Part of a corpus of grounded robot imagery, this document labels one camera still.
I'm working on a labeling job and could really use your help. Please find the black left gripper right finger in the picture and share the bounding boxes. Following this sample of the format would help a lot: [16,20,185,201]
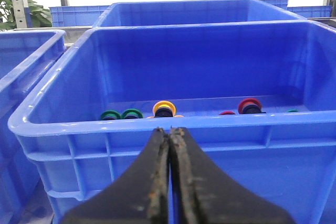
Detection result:
[170,127,295,223]

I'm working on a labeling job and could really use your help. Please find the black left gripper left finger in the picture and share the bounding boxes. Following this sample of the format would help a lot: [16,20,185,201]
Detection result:
[61,128,169,223]

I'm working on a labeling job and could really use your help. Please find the blue plastic crate with buttons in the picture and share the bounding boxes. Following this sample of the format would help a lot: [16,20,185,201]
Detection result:
[8,20,335,223]

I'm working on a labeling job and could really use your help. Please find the red push button low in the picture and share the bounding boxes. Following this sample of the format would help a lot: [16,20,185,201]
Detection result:
[220,111,236,115]

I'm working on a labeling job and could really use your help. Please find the green push button left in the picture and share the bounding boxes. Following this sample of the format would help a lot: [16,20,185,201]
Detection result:
[100,110,122,121]

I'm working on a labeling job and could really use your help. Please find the yellow push button upright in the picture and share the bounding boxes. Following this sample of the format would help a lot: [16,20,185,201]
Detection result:
[147,100,183,119]

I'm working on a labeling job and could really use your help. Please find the red push button upright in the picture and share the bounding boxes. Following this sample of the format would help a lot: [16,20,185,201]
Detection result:
[238,98,265,114]

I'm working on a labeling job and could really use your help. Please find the blue crate at left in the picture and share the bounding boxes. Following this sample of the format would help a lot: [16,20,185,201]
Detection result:
[1,29,66,223]

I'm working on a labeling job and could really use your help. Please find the blue crate behind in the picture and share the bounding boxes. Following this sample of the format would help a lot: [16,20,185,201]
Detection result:
[92,0,305,28]

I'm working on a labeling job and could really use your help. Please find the blue crates in background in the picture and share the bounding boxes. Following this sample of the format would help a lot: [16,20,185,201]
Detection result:
[49,0,332,27]

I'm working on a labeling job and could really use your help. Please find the green plant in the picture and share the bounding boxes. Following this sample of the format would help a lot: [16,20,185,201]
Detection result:
[1,0,52,31]

